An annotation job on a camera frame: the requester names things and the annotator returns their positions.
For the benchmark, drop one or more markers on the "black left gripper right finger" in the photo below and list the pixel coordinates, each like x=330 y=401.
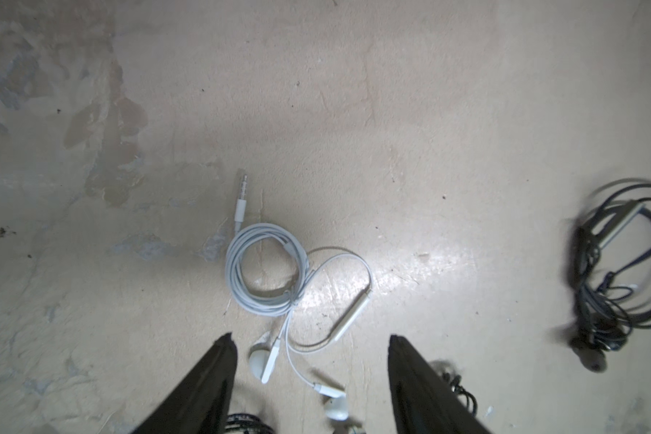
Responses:
x=422 y=401

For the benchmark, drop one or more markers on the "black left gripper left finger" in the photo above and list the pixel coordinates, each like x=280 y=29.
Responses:
x=201 y=401

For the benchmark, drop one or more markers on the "white earphones coil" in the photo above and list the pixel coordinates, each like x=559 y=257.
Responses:
x=283 y=302

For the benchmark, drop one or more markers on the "black earphones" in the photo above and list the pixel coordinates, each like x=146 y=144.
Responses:
x=602 y=323
x=454 y=381
x=245 y=423

